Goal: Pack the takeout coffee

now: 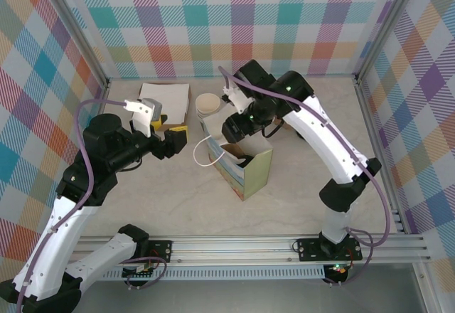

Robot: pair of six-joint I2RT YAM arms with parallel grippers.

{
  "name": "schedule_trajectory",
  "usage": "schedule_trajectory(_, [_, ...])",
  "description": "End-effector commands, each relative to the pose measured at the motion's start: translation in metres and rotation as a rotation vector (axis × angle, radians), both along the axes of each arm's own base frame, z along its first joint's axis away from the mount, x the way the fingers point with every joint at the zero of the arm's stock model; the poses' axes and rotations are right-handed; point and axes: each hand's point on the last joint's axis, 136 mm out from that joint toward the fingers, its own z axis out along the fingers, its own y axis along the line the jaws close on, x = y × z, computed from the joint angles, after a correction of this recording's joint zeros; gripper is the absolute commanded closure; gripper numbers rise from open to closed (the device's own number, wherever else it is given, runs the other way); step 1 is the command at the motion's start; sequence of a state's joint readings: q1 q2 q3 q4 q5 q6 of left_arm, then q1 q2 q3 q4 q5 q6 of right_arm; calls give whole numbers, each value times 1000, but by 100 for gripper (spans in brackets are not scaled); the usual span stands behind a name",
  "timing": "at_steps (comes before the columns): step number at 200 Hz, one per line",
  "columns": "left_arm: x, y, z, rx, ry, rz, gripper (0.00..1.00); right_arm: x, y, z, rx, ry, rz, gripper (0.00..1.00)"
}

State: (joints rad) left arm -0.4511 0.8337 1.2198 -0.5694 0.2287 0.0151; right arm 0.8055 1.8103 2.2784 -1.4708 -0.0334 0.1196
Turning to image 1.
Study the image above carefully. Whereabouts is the white and green paper bag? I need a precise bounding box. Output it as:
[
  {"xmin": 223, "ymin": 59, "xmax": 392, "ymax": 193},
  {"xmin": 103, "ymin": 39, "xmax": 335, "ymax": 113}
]
[{"xmin": 193, "ymin": 112, "xmax": 275, "ymax": 202}]

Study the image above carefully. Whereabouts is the white paper napkin stack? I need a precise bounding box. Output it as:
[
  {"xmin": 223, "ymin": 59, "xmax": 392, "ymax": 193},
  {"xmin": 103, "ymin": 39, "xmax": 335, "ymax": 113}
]
[{"xmin": 137, "ymin": 82, "xmax": 192, "ymax": 126}]

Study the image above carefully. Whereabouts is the small circuit board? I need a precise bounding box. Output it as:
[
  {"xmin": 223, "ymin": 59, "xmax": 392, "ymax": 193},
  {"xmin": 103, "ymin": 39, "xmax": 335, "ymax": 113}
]
[
  {"xmin": 323, "ymin": 262, "xmax": 351, "ymax": 277},
  {"xmin": 122, "ymin": 261, "xmax": 157, "ymax": 281}
]

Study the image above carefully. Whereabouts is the grey metal sheet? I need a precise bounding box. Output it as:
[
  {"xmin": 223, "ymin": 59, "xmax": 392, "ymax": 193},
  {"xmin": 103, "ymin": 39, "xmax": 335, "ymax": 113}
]
[{"xmin": 70, "ymin": 279, "xmax": 427, "ymax": 313}]

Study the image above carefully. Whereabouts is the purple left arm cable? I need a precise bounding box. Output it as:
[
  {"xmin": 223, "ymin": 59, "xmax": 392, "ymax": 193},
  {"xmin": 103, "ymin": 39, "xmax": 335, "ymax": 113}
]
[{"xmin": 16, "ymin": 98, "xmax": 167, "ymax": 313}]

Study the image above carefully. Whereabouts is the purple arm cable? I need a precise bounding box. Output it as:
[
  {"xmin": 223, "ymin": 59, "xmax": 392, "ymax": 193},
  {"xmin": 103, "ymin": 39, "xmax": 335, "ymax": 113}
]
[
  {"xmin": 16, "ymin": 98, "xmax": 167, "ymax": 313},
  {"xmin": 218, "ymin": 65, "xmax": 392, "ymax": 288}
]

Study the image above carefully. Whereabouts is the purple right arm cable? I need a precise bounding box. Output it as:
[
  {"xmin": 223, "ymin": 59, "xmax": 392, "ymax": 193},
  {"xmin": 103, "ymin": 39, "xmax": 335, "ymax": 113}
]
[{"xmin": 218, "ymin": 65, "xmax": 392, "ymax": 288}]

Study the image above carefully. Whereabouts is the aluminium side rail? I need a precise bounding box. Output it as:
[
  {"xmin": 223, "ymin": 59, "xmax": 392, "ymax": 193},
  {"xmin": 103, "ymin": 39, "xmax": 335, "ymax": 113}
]
[
  {"xmin": 355, "ymin": 74, "xmax": 408, "ymax": 234},
  {"xmin": 88, "ymin": 77, "xmax": 110, "ymax": 122}
]

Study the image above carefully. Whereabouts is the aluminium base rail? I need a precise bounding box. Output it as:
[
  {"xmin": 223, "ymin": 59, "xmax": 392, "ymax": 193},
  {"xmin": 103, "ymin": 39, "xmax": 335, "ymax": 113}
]
[{"xmin": 73, "ymin": 233, "xmax": 433, "ymax": 267}]

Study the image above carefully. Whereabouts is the aluminium frame post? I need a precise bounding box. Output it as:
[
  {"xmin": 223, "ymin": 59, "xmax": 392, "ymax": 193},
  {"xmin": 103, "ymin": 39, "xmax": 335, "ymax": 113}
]
[
  {"xmin": 41, "ymin": 0, "xmax": 109, "ymax": 88},
  {"xmin": 354, "ymin": 0, "xmax": 424, "ymax": 79}
]

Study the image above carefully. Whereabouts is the white slotted cable duct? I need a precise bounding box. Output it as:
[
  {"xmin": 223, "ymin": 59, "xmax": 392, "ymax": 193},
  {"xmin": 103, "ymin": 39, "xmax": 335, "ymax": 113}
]
[{"xmin": 102, "ymin": 268, "xmax": 326, "ymax": 281}]

